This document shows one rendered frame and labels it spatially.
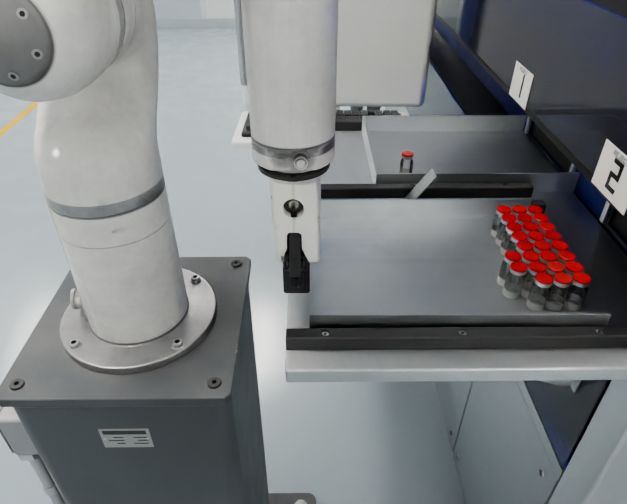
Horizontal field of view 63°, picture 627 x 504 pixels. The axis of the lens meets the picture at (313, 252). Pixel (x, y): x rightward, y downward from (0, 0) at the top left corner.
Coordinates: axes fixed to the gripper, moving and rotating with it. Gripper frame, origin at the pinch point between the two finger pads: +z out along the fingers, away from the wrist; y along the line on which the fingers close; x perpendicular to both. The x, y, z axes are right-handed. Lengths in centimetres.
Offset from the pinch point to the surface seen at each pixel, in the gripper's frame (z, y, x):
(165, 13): 78, 543, 149
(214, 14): 79, 544, 97
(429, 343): 3.3, -8.1, -15.0
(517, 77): -10, 43, -39
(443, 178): 1.7, 28.0, -24.1
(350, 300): 4.1, 0.3, -6.7
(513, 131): 4, 53, -45
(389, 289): 4.1, 2.3, -11.9
